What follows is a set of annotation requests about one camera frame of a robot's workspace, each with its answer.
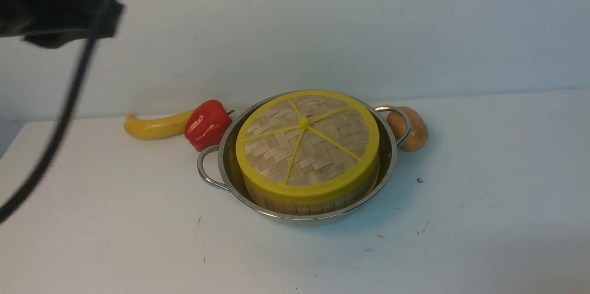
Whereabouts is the yellow woven bamboo steamer lid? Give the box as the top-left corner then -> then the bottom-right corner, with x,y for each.
236,90 -> 380,206

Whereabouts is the yellow-rimmed bamboo steamer basket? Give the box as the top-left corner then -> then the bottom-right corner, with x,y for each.
242,155 -> 381,216

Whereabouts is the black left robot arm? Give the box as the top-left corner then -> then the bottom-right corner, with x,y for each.
0,0 -> 124,49

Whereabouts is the stainless steel pot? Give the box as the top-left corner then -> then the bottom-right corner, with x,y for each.
196,92 -> 412,227

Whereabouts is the red bell pepper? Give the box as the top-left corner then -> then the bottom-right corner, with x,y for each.
184,100 -> 233,153

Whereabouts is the orange-brown onion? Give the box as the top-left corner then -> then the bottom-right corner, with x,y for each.
386,106 -> 429,153

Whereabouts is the yellow banana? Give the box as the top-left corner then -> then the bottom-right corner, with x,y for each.
124,110 -> 193,141

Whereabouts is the black camera cable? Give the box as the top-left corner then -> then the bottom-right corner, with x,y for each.
0,0 -> 146,224

